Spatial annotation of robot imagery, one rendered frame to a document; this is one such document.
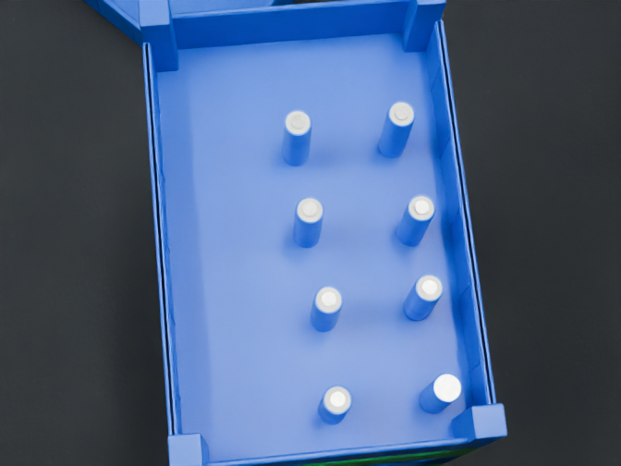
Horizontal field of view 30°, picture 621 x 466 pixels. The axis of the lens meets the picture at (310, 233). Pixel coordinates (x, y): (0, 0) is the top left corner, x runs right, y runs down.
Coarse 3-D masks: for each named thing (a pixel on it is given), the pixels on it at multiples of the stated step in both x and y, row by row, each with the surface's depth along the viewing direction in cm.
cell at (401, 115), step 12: (396, 108) 75; (408, 108) 75; (396, 120) 75; (408, 120) 75; (384, 132) 77; (396, 132) 76; (408, 132) 76; (384, 144) 79; (396, 144) 78; (396, 156) 80
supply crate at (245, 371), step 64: (384, 0) 78; (192, 64) 82; (256, 64) 82; (320, 64) 82; (384, 64) 82; (448, 64) 77; (192, 128) 81; (256, 128) 81; (320, 128) 81; (448, 128) 76; (192, 192) 79; (256, 192) 80; (320, 192) 80; (384, 192) 80; (448, 192) 79; (192, 256) 78; (256, 256) 78; (320, 256) 79; (384, 256) 79; (448, 256) 79; (192, 320) 77; (256, 320) 77; (384, 320) 78; (448, 320) 78; (192, 384) 76; (256, 384) 76; (320, 384) 76; (384, 384) 77; (192, 448) 68; (256, 448) 75; (320, 448) 75; (384, 448) 70; (448, 448) 74
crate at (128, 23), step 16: (96, 0) 123; (112, 0) 126; (128, 0) 126; (176, 0) 127; (192, 0) 127; (208, 0) 127; (224, 0) 127; (240, 0) 127; (256, 0) 127; (272, 0) 121; (288, 0) 126; (112, 16) 124; (128, 16) 120; (128, 32) 124
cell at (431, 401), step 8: (440, 376) 70; (448, 376) 70; (456, 376) 70; (432, 384) 70; (440, 384) 70; (448, 384) 70; (456, 384) 70; (424, 392) 74; (432, 392) 70; (440, 392) 70; (448, 392) 70; (456, 392) 70; (424, 400) 74; (432, 400) 71; (440, 400) 70; (448, 400) 70; (424, 408) 75; (432, 408) 74; (440, 408) 73
